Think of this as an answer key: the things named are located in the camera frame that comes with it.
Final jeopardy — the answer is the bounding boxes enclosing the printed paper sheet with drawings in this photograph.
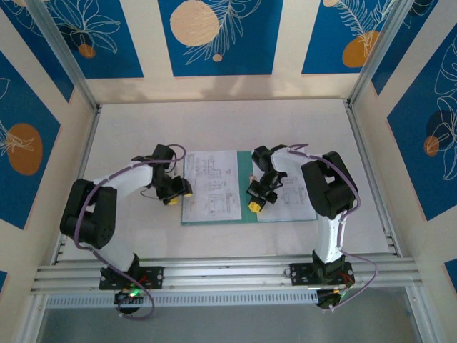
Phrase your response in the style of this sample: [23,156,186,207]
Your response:
[256,170,316,222]
[181,150,243,222]

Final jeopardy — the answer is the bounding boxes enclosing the green paper folder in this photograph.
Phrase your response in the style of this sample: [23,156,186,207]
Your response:
[180,149,319,226]

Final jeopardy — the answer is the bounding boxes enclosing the black electronics box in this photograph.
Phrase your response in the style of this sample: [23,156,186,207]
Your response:
[316,288,349,310]
[114,289,144,305]

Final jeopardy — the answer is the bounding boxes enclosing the aluminium cross rail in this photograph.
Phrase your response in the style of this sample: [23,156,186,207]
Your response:
[30,254,418,297]

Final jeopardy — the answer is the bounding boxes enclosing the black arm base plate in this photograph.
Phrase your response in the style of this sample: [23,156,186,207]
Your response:
[99,266,165,291]
[289,262,356,287]

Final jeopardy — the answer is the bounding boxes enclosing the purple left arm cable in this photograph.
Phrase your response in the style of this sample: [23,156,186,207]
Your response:
[74,144,187,322]

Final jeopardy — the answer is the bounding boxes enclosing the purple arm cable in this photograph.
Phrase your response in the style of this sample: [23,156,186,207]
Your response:
[74,144,187,322]
[291,143,379,312]

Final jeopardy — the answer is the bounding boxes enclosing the aluminium side rail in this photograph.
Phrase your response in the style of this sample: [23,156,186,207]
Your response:
[49,105,103,265]
[344,99,403,257]

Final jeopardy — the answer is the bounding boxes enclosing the grey slotted cable duct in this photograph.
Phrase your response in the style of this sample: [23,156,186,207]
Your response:
[44,289,321,309]

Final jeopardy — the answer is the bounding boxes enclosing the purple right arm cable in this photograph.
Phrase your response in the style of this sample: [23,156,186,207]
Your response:
[291,143,379,312]

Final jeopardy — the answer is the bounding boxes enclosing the aluminium frame corner post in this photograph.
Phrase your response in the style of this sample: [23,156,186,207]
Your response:
[348,0,417,108]
[26,0,100,112]

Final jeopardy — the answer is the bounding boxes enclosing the short aluminium frame post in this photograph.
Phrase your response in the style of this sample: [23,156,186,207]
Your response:
[405,285,435,343]
[19,294,49,343]

